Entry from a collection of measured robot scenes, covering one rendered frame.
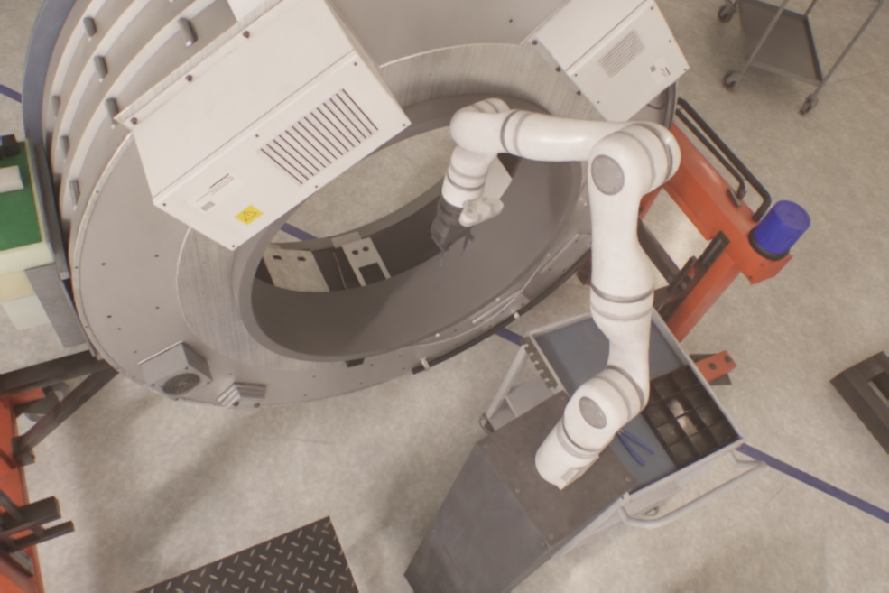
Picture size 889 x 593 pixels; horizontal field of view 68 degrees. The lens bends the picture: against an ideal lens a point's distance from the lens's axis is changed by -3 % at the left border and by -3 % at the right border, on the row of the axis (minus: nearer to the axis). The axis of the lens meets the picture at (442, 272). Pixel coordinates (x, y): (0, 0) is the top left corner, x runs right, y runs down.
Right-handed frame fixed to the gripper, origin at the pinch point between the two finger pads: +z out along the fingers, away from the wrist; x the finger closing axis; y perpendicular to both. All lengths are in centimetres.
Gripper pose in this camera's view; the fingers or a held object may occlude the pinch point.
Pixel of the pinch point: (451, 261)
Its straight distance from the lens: 139.8
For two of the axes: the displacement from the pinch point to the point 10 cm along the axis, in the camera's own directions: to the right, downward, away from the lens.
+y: -5.6, -7.2, 4.2
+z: -1.7, 5.9, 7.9
